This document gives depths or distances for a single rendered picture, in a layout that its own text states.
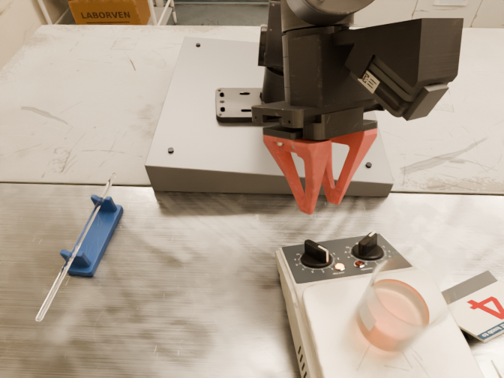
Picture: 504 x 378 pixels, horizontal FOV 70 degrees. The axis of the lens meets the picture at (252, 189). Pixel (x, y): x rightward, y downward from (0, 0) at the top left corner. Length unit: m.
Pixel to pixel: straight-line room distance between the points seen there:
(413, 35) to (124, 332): 0.37
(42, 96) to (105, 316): 0.46
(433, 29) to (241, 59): 0.46
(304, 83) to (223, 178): 0.23
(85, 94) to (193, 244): 0.39
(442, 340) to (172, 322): 0.26
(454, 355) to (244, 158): 0.31
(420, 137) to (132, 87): 0.51
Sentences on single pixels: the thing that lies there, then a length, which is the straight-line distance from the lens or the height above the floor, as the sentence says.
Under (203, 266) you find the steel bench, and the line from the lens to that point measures 0.44.
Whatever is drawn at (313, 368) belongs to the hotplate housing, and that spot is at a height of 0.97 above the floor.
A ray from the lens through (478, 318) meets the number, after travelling 0.44.
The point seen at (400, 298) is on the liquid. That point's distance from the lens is 0.31.
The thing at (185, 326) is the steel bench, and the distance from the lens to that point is 0.41.
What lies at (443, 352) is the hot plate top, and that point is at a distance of 0.34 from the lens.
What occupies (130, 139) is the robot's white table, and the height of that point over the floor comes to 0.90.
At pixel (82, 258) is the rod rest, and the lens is 0.45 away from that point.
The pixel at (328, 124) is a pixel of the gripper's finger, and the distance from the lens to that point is 0.28.
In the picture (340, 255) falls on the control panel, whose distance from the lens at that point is 0.40.
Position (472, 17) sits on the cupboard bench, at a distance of 3.03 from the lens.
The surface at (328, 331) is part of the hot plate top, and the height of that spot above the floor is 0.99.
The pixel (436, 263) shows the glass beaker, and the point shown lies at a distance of 0.29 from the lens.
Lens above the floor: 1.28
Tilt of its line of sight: 50 degrees down
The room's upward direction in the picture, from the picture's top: 1 degrees counter-clockwise
